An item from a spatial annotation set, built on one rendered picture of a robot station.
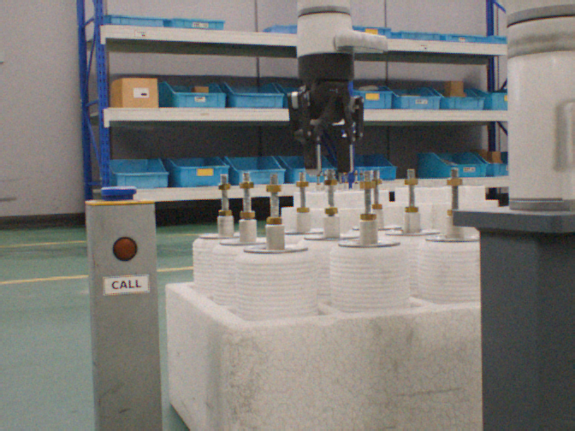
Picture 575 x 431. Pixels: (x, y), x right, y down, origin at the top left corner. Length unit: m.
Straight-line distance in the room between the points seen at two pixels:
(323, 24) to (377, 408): 0.48
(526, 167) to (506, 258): 0.09
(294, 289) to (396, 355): 0.14
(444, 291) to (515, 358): 0.25
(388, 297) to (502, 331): 0.21
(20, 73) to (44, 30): 0.36
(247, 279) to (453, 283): 0.25
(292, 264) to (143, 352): 0.19
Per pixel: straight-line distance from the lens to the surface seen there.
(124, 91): 5.61
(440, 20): 7.63
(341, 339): 0.92
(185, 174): 5.65
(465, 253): 1.01
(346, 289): 0.97
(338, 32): 1.09
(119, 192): 0.94
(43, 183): 6.17
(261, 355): 0.89
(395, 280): 0.97
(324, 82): 1.09
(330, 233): 1.10
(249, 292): 0.93
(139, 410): 0.97
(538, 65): 0.78
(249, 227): 1.06
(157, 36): 5.65
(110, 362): 0.95
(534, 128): 0.78
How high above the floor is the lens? 0.34
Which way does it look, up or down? 3 degrees down
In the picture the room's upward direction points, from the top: 2 degrees counter-clockwise
